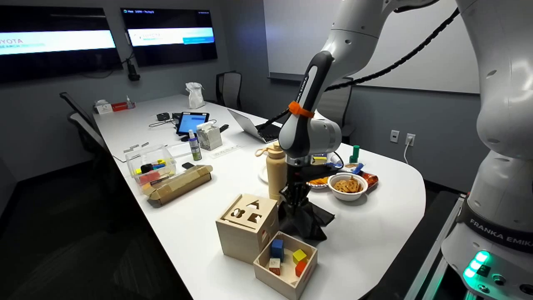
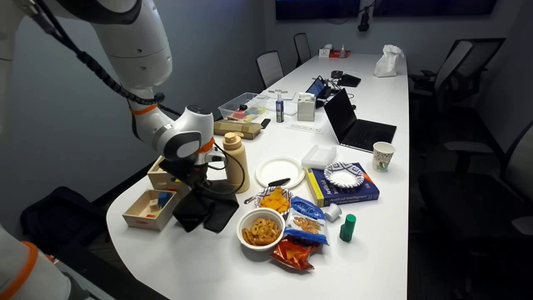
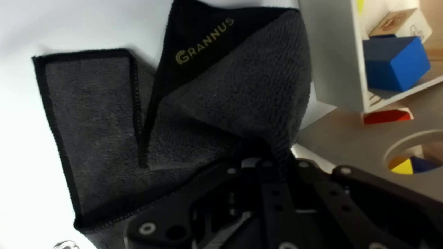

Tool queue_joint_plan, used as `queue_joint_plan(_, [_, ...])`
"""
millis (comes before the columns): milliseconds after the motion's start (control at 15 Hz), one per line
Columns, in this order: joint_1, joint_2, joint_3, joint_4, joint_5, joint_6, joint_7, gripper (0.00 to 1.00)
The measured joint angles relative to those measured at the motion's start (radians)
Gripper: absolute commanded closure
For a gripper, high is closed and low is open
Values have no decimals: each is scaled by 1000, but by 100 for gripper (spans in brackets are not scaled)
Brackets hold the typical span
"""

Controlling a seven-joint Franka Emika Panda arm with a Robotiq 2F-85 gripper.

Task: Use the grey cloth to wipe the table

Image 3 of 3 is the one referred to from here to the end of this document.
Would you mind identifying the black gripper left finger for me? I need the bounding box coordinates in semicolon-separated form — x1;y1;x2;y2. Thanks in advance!
126;158;284;249

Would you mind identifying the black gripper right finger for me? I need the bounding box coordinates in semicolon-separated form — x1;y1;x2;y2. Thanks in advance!
276;158;443;249

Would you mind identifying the dark grey microfibre cloth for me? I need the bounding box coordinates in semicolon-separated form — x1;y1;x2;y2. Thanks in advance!
32;0;313;234

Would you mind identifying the wooden shape sorter cube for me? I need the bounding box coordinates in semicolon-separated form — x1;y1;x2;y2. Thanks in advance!
295;82;443;202

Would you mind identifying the blue wooden block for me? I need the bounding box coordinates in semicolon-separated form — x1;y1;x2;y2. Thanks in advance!
362;35;432;93

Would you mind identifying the open wooden block box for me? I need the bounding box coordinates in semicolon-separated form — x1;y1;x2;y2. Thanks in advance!
296;0;443;115

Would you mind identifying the natural wooden block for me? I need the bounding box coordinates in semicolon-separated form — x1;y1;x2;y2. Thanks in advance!
368;7;433;44

